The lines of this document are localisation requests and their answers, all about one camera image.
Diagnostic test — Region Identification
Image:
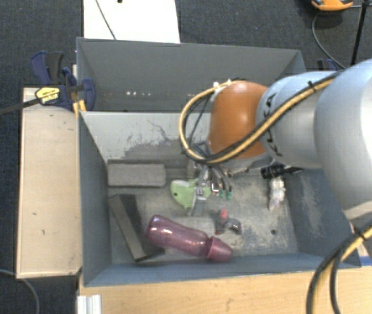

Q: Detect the grey and red small tool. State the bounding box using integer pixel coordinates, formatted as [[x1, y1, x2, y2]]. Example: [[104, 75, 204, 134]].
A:
[[212, 208, 243, 236]]

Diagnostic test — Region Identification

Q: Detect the black flat block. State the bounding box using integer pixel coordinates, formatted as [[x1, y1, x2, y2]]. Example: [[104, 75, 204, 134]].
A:
[[107, 193, 166, 263]]

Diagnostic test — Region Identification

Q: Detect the light green plastic toy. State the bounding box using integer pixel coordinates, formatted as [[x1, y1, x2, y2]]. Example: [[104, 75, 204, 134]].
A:
[[170, 179, 212, 209]]

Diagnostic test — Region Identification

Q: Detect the black cylinder on white bracket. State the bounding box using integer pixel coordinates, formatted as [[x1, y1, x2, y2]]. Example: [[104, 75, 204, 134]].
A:
[[260, 163, 305, 211]]

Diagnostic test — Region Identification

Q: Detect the grey metal bin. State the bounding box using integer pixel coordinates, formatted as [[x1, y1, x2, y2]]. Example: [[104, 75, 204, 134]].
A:
[[75, 37, 362, 288]]

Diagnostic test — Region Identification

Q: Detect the pale wood board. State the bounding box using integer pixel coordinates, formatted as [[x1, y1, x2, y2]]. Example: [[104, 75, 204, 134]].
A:
[[16, 87, 83, 279]]

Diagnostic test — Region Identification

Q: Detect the purple plastic bottle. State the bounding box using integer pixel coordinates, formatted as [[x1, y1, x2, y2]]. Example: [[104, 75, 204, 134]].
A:
[[144, 214, 234, 264]]

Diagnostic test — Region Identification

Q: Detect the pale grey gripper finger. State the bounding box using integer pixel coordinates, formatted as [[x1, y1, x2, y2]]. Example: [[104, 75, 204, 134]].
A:
[[190, 188, 208, 217]]

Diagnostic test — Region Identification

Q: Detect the grey flat block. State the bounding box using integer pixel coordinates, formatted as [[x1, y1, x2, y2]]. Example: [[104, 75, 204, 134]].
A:
[[107, 159, 168, 188]]

